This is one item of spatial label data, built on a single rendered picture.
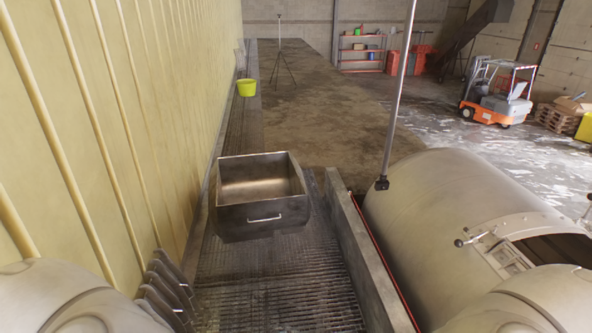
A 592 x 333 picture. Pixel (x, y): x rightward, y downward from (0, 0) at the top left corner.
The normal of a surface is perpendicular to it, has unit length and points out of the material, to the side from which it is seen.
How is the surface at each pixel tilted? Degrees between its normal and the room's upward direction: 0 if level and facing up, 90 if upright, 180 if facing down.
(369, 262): 0
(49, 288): 6
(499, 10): 92
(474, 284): 45
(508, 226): 15
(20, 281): 3
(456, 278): 50
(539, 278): 29
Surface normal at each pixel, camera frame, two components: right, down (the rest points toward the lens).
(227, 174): 0.21, 0.45
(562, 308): -0.09, -0.78
